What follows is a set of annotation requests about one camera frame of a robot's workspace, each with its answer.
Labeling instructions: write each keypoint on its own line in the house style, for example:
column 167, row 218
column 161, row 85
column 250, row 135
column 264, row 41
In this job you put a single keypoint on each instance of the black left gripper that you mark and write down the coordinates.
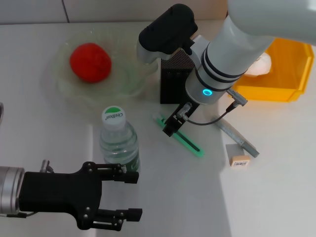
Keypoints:
column 59, row 192

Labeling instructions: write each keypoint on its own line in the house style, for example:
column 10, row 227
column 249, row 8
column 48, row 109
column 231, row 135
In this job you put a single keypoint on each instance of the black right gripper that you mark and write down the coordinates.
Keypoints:
column 180, row 121

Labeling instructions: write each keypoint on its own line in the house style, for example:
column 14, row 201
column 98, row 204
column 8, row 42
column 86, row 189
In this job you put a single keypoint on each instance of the green utility knife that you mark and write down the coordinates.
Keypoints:
column 190, row 145

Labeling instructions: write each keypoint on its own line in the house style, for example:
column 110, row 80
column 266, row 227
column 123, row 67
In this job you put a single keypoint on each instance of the clear green-label water bottle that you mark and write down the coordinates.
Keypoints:
column 118, row 145

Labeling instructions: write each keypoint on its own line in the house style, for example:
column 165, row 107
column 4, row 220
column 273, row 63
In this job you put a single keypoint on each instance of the grey metal bar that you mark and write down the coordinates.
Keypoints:
column 234, row 134

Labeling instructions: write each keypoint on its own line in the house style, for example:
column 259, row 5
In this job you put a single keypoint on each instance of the red ball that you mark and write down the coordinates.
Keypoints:
column 90, row 63

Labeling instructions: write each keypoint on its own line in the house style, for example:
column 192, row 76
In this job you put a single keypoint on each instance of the white paper ball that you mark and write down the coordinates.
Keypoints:
column 261, row 66

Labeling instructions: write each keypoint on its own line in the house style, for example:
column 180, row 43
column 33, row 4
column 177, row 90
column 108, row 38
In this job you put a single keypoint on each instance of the black mesh pen holder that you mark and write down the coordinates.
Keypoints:
column 172, row 84

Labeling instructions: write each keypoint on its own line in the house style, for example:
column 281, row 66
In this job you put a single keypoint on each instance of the clear glass fruit plate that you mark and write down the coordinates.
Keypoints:
column 128, row 74

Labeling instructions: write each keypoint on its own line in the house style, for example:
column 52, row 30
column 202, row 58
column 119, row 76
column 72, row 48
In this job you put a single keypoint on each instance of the small beige eraser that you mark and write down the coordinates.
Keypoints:
column 239, row 161

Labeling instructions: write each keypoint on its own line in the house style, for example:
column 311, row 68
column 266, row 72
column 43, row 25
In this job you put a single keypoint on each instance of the yellow plastic bin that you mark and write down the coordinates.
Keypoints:
column 286, row 71

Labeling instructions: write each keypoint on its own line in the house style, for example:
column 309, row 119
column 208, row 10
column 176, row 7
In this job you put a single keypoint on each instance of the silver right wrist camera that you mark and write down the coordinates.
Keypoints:
column 168, row 32

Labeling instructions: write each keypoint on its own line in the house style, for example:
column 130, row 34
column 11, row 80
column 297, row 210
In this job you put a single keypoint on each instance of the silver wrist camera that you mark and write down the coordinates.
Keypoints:
column 1, row 113
column 168, row 32

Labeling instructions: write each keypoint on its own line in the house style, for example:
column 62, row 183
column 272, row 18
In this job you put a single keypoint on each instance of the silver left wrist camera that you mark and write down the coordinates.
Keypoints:
column 1, row 113

